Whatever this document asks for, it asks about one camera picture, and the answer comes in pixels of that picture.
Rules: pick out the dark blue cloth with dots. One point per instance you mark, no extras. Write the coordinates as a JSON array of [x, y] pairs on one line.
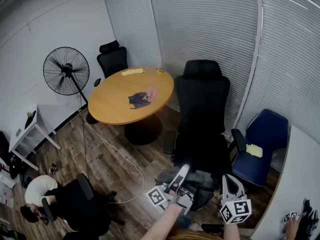
[[138, 99]]

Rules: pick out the grey window blinds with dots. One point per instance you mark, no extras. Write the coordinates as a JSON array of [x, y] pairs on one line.
[[205, 21]]

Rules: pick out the person's left forearm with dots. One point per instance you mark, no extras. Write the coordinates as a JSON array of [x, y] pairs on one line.
[[162, 221]]

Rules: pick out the small white table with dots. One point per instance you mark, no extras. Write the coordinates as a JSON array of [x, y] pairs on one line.
[[22, 130]]

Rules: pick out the pink cloth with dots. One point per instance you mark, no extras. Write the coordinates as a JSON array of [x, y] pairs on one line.
[[152, 94]]

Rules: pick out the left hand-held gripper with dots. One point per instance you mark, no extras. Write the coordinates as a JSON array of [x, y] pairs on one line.
[[178, 199]]

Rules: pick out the small dark floor item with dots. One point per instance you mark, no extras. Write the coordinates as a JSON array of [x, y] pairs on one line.
[[53, 169]]

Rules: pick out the clear cup with straw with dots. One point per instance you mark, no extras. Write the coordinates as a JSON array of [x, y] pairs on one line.
[[159, 70]]

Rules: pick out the black mesh office chair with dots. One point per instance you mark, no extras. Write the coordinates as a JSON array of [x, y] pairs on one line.
[[112, 61]]

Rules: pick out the round wooden table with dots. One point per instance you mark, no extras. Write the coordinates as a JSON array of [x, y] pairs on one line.
[[112, 101]]

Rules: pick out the person's right forearm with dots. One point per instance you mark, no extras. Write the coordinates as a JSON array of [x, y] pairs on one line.
[[231, 232]]

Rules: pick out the blue armchair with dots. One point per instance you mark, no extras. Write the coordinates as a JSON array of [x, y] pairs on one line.
[[270, 131]]

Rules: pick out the white printed boxes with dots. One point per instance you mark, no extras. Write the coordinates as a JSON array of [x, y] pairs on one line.
[[6, 191]]

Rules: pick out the small yellow cloth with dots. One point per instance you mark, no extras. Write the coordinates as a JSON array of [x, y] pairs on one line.
[[254, 151]]

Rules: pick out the grey backpack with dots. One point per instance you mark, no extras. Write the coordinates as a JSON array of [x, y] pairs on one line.
[[201, 184]]

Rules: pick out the black high-back office chair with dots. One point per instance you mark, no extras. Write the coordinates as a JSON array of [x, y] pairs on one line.
[[200, 104]]

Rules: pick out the black flat item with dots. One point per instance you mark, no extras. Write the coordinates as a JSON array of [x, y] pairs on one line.
[[30, 120]]

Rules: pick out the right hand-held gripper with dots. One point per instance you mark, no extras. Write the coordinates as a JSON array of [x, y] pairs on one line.
[[236, 210]]

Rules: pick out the black swivel chair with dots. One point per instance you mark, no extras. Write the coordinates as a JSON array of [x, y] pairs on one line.
[[75, 205]]

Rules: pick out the white desk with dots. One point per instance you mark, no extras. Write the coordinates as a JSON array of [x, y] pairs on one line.
[[300, 171]]

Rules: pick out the black standing fan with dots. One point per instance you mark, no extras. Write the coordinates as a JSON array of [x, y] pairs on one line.
[[67, 69]]

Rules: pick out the long yellow cloth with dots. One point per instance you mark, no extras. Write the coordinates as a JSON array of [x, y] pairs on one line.
[[132, 72]]

